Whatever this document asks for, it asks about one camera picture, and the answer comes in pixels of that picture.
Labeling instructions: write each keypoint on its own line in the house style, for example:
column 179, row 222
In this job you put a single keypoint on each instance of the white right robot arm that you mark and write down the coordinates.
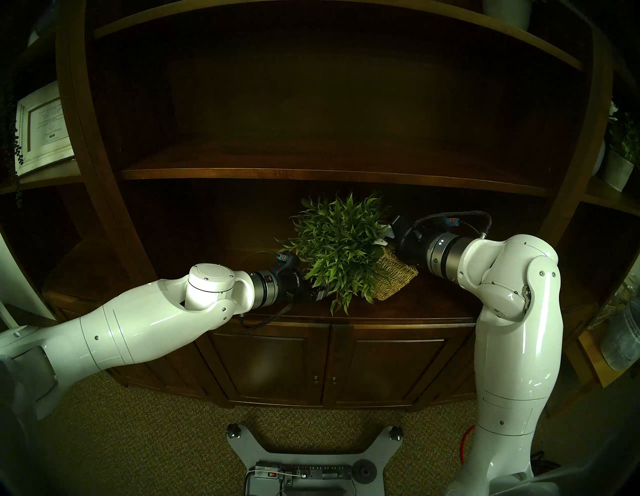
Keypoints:
column 515, row 325

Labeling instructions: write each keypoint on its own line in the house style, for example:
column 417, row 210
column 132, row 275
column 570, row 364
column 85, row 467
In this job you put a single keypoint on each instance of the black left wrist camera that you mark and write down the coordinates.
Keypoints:
column 285, row 261

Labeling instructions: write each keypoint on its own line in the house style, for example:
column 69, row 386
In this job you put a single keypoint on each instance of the light wooden side table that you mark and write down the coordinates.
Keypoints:
column 592, row 360

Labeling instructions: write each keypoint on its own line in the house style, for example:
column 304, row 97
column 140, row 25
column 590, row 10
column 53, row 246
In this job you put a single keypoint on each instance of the white framed certificate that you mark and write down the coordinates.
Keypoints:
column 45, row 130

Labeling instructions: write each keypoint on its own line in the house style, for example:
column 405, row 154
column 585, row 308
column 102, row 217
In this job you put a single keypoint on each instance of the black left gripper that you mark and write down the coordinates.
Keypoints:
column 290, row 285

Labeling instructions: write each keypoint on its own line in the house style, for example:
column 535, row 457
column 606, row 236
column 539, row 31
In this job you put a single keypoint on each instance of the fake plant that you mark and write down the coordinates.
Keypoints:
column 340, row 245

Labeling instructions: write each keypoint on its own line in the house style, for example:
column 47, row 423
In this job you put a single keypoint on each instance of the grey power strip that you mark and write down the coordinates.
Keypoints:
column 310, row 472

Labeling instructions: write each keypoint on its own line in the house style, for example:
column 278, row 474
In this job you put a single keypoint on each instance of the grey translucent jar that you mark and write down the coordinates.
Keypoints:
column 622, row 340

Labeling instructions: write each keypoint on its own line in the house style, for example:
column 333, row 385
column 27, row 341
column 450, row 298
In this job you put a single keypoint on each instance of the black star knob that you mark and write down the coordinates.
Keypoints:
column 233, row 430
column 396, row 433

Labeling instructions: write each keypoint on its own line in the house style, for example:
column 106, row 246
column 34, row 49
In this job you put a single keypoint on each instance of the white wooden chair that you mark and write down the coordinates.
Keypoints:
column 22, row 280

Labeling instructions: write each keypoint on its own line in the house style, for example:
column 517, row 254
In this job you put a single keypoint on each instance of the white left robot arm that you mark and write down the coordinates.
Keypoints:
column 140, row 320

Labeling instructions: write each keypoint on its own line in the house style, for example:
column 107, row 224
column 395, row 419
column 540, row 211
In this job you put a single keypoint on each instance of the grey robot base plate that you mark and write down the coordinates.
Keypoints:
column 320, row 462

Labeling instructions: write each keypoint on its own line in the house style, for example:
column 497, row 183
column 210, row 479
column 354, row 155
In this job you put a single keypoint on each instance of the dark wooden bookcase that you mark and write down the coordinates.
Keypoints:
column 320, row 175

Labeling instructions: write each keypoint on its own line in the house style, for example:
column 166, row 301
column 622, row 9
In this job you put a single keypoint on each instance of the small white ceramic vase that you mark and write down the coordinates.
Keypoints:
column 598, row 160

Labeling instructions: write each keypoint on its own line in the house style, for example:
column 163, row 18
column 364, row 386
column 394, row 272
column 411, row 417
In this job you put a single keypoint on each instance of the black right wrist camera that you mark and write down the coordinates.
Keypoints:
column 452, row 219

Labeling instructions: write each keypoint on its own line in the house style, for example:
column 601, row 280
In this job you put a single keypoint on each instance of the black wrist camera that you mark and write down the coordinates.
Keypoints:
column 452, row 219
column 285, row 261

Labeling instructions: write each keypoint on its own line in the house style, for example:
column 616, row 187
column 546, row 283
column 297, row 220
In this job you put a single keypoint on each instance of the green plant in white pot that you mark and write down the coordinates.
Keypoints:
column 616, row 170

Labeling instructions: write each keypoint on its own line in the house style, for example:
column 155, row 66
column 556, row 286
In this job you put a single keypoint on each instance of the black round disc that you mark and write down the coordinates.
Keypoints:
column 365, row 472

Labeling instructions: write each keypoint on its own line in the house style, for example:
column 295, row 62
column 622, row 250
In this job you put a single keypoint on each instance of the dark hanging bead plant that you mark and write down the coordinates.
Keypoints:
column 18, row 150

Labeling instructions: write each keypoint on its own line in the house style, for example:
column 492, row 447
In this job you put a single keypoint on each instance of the wooden cabinet door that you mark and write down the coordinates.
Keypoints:
column 270, row 370
column 390, row 365

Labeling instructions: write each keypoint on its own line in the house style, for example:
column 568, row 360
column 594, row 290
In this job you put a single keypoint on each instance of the large white ceramic vase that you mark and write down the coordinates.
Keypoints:
column 507, row 12

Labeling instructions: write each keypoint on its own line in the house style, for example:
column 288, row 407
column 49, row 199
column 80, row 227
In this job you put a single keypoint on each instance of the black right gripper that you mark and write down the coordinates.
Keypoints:
column 415, row 247

